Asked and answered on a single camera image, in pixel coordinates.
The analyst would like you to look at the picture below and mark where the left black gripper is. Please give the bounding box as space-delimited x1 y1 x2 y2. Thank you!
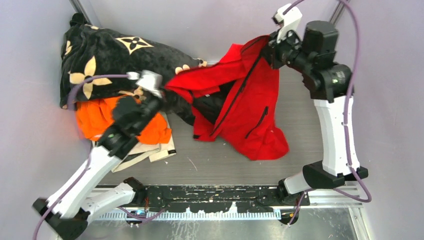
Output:
132 84 179 135

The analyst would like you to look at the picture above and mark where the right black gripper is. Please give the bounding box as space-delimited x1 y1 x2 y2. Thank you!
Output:
259 25 314 75

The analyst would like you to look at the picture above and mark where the red zip jacket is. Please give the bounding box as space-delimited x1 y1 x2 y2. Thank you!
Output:
165 35 290 161

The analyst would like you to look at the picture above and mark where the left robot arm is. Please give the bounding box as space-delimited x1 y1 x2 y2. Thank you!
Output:
32 95 163 240

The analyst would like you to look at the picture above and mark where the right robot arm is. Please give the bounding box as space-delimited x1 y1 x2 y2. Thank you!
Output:
262 20 369 206

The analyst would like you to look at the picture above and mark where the orange garment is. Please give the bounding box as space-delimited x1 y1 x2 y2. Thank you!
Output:
76 96 172 145

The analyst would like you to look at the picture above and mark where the black floral plush blanket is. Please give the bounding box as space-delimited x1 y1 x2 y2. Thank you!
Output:
59 13 207 126

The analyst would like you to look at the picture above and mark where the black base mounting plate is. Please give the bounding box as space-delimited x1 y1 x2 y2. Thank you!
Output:
125 185 302 214

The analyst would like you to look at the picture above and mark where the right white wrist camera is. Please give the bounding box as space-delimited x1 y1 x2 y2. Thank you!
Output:
272 3 303 44

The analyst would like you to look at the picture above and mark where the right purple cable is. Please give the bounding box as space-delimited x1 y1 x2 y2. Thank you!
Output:
281 0 373 204

